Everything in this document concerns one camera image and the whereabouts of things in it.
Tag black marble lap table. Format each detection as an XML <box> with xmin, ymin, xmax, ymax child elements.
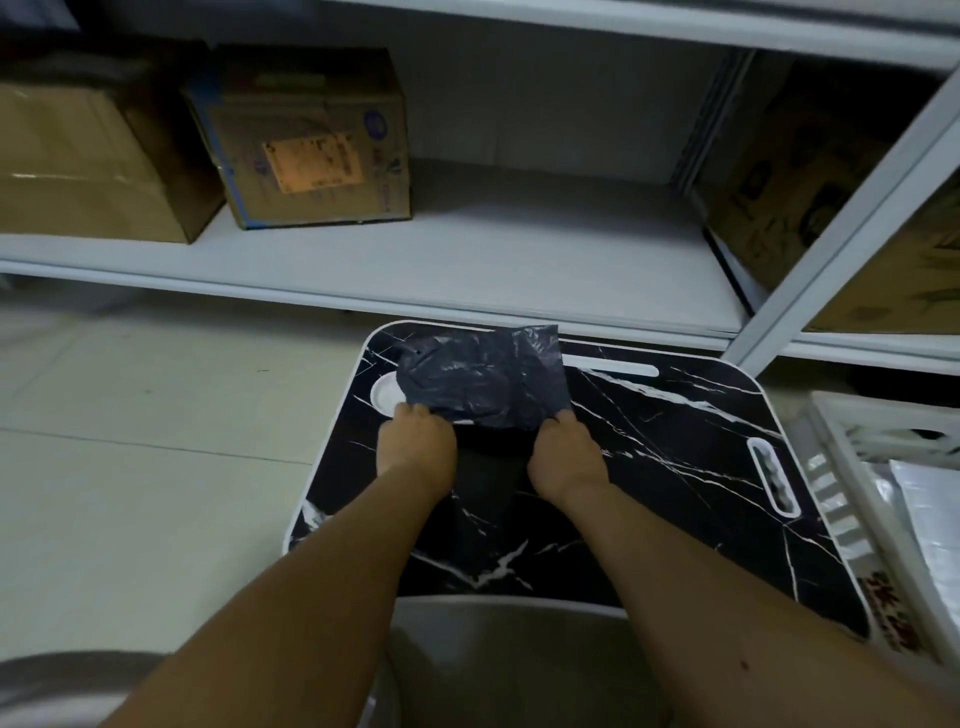
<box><xmin>283</xmin><ymin>320</ymin><xmax>871</xmax><ymax>643</ymax></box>

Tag cardboard box with black print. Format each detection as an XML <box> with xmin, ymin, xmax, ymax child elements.
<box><xmin>693</xmin><ymin>56</ymin><xmax>960</xmax><ymax>337</ymax></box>

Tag narrow white mailer taped end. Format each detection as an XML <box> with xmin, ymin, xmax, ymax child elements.
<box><xmin>862</xmin><ymin>458</ymin><xmax>960</xmax><ymax>631</ymax></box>

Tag person's right hand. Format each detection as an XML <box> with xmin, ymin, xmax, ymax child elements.
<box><xmin>526</xmin><ymin>410</ymin><xmax>610</xmax><ymax>508</ymax></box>

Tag white metal shelf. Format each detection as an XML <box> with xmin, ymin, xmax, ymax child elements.
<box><xmin>0</xmin><ymin>0</ymin><xmax>960</xmax><ymax>378</ymax></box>

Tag person's white shorts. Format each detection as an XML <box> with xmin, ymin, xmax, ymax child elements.
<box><xmin>0</xmin><ymin>650</ymin><xmax>170</xmax><ymax>728</ymax></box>

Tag person's left hand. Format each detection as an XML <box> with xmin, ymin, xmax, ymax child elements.
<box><xmin>374</xmin><ymin>402</ymin><xmax>459</xmax><ymax>500</ymax></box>

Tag dark grey bag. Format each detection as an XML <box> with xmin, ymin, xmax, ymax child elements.
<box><xmin>395</xmin><ymin>324</ymin><xmax>573</xmax><ymax>433</ymax></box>

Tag person's right forearm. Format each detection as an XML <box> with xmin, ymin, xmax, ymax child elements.
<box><xmin>562</xmin><ymin>483</ymin><xmax>960</xmax><ymax>728</ymax></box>

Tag plain brown cardboard box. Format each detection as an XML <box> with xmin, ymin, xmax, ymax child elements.
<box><xmin>0</xmin><ymin>59</ymin><xmax>226</xmax><ymax>245</ymax></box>

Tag white plastic basket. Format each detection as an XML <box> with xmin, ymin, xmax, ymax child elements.
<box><xmin>787</xmin><ymin>389</ymin><xmax>960</xmax><ymax>665</ymax></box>

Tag cardboard box with orange label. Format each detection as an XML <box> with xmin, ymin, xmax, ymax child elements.
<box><xmin>185</xmin><ymin>46</ymin><xmax>412</xmax><ymax>230</ymax></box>

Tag person's left forearm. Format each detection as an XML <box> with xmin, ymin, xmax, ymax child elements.
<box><xmin>101</xmin><ymin>468</ymin><xmax>451</xmax><ymax>728</ymax></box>

